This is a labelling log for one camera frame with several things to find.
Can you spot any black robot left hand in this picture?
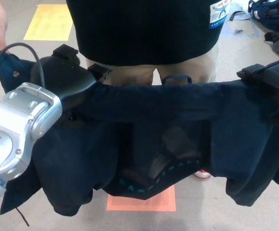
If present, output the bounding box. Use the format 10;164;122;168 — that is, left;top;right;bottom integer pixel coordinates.
30;44;112;108

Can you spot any navy blue coat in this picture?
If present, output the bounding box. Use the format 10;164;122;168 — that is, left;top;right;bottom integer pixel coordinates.
0;45;279;227

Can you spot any person's left red white sneaker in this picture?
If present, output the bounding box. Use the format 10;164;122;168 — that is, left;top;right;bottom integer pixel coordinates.
193;169;212;179

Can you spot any yellow floor sheet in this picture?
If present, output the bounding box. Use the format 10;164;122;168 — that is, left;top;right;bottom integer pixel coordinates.
23;3;74;41

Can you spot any navy blue backpack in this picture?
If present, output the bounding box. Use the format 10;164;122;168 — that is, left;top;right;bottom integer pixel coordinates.
248;0;279;31

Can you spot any black sweater with white patch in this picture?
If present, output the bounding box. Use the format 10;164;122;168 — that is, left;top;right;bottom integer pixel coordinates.
66;0;231;65

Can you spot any orange floor sheet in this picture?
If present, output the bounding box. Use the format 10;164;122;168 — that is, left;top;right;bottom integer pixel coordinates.
106;185;176;212

